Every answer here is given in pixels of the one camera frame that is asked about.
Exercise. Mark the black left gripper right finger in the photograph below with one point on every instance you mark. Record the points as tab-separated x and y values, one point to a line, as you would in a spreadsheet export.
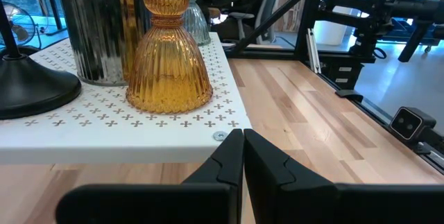
295	199

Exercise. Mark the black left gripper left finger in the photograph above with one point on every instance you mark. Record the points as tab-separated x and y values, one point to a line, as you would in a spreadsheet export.
208	199

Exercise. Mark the amber ribbed glass candle holder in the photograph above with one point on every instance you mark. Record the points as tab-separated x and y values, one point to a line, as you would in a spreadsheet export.
170	71

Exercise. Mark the clear ribbed glass candle holder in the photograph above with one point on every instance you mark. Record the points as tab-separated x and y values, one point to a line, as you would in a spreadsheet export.
196	23

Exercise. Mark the tin candle with cake label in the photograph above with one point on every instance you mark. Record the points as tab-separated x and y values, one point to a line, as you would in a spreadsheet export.
93	26

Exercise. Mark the tall black candlestick holder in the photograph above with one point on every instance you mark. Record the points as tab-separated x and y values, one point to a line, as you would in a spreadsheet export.
31	88

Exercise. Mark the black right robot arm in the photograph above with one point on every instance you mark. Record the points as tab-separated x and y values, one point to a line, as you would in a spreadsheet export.
364	40

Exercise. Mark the white perforated metal shelf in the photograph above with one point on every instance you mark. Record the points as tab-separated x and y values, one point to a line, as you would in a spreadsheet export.
104	137

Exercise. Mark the grey office chair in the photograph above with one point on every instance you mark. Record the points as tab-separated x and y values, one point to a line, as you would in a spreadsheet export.
268	9

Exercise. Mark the dark side table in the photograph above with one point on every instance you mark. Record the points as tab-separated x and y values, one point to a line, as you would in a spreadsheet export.
52	2

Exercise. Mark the small desk fan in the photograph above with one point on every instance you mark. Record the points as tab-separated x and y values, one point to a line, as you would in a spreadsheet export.
21	26

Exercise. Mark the small black edge bracket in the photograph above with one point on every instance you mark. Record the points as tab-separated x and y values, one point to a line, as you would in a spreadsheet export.
348	95

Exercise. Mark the black table-level camera box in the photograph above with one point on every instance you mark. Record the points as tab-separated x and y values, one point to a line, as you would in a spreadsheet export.
409	123

